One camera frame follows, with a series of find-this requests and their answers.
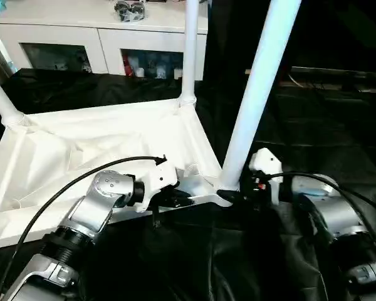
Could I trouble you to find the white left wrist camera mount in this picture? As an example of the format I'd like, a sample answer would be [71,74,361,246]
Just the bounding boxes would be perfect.
[134,156,179,214]

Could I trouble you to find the dark object on cabinet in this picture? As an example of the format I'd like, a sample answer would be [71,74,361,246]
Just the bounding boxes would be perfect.
[114,0,147,23]

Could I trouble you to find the white cabinet with glass doors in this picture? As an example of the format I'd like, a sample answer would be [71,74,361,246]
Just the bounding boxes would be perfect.
[0,0,209,82]

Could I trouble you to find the white plastic table top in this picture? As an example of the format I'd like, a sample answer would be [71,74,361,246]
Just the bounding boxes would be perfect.
[0,98,236,251]

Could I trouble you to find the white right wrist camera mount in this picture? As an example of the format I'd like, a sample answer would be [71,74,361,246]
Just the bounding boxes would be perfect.
[249,147,285,204]

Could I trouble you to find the black mat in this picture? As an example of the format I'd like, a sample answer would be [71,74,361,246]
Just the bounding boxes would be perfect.
[0,67,376,301]

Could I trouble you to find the white plastic table leg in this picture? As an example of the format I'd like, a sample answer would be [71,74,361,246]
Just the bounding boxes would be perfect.
[177,0,202,109]
[217,0,303,192]
[0,67,28,130]

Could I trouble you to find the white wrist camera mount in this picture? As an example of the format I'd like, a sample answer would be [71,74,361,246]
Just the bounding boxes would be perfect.
[134,156,179,214]
[249,147,285,204]

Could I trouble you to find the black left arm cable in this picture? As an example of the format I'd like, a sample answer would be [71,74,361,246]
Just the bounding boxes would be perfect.
[0,154,169,301]

